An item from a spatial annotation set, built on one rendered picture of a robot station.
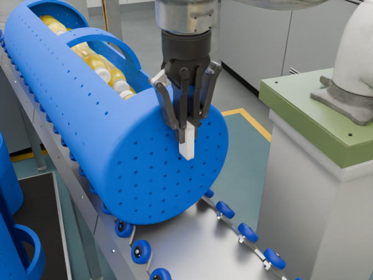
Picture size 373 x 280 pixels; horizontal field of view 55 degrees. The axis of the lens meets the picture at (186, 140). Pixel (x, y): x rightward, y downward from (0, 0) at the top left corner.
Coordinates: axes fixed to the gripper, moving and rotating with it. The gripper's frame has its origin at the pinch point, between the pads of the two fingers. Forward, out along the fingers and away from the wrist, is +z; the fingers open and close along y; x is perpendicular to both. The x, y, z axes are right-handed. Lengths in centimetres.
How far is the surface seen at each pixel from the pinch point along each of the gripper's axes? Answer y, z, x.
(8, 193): -32, 86, 114
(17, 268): -35, 48, 32
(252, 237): 7.5, 18.9, -12.3
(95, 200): -13.4, 23.4, 19.0
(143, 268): -12.7, 22.6, -4.5
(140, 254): -12.7, 19.1, -3.7
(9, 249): -35, 40, 32
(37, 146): -8, 96, 161
